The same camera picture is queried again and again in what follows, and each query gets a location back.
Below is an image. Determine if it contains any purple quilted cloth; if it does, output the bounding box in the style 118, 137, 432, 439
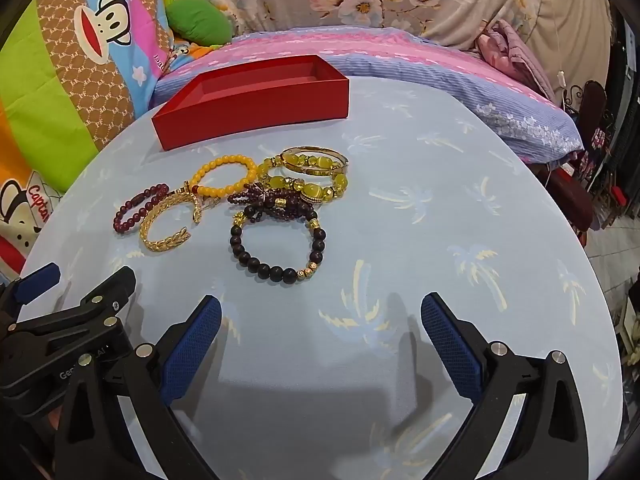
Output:
475, 20, 556, 106

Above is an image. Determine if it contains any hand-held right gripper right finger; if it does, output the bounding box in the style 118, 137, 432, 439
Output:
420, 292, 591, 480

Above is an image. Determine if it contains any colourful cartoon monkey blanket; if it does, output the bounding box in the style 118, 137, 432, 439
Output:
0, 0, 201, 286

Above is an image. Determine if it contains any green cushion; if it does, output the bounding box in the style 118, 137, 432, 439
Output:
166, 0, 233, 47

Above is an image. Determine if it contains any pink and blue pillow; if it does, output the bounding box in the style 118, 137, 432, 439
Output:
149, 27, 586, 163

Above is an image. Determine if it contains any yellow bead bracelet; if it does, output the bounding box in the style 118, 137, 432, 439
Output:
189, 156, 258, 200

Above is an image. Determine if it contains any red cardboard box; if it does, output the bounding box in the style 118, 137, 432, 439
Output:
151, 54, 350, 152

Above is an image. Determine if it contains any dark red chair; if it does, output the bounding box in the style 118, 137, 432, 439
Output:
547, 80, 611, 241

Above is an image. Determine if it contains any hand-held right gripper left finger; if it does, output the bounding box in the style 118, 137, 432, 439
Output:
52, 295, 236, 480

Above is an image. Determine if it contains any dark red bead bracelet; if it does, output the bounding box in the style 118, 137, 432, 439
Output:
112, 184, 171, 235

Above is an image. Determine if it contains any black bead bracelet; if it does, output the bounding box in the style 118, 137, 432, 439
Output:
229, 212, 328, 285

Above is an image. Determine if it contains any yellow-green stone bead bracelet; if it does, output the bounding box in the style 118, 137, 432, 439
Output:
256, 154, 350, 206

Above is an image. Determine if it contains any purple bead strand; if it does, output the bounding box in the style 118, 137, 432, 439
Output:
227, 182, 321, 226

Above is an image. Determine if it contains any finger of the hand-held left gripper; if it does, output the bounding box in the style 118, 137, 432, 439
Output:
0, 262, 62, 327
7, 266, 137, 347

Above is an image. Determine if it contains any gold leaf cuff bracelet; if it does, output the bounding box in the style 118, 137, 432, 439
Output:
138, 187, 193, 253

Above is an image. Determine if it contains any thin gold bangle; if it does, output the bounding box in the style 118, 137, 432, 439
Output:
279, 146, 350, 178

